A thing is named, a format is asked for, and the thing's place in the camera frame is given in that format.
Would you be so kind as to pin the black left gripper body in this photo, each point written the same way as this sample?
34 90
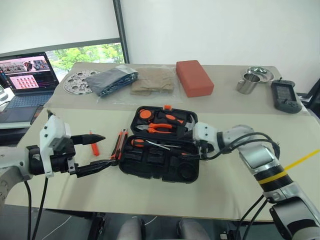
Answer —
60 162

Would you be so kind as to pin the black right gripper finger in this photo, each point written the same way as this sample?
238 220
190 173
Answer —
186 135
190 156

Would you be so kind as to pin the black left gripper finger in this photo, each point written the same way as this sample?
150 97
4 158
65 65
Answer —
87 139
92 168

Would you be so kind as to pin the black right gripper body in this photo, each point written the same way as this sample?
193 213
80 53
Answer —
203 150

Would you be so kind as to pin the thick orange black screwdriver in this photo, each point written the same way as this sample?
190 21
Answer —
184 153

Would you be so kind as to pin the small orange tester pen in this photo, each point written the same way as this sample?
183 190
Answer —
94 147

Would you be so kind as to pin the orange black utility knife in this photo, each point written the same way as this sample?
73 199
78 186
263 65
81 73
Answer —
119 145

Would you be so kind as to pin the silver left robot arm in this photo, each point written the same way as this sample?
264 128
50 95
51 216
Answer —
11 165

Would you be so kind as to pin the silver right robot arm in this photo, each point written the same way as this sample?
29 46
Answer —
265 160

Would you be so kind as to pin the black plastic tool case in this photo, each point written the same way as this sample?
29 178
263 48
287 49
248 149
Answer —
155 165

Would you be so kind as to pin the clear plastic bag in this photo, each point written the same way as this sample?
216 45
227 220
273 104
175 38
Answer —
175 98

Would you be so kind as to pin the orange black tape measure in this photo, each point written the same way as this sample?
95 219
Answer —
145 114

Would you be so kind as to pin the slim orange black screwdriver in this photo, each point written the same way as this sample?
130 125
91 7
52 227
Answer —
137 143

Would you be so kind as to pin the red orange brick block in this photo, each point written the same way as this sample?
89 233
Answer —
195 78

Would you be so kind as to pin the perforated round metal plate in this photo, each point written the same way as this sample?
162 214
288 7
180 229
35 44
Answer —
75 83

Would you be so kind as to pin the beige folded cloth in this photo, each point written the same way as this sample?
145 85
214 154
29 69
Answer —
155 81

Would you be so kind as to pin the dark grey folded cloth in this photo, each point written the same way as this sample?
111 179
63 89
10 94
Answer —
110 80

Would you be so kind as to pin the grey rounded robot knee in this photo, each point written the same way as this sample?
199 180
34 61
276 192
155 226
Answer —
131 230
191 231

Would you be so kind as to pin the stainless steel cup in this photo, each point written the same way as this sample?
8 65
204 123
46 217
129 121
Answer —
246 85

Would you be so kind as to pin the white object beside laptop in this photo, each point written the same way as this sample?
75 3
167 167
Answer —
4 96

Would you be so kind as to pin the open laptop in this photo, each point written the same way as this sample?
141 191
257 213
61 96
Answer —
27 75

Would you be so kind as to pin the black handheld controller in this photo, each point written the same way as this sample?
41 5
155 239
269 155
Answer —
285 96

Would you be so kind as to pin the stainless steel bowl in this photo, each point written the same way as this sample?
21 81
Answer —
265 72

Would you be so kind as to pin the black office chair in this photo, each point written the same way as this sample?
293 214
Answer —
313 95

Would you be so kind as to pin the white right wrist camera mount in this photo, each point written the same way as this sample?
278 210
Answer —
203 131

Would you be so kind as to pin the dark window frame post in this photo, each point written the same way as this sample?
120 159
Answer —
121 32

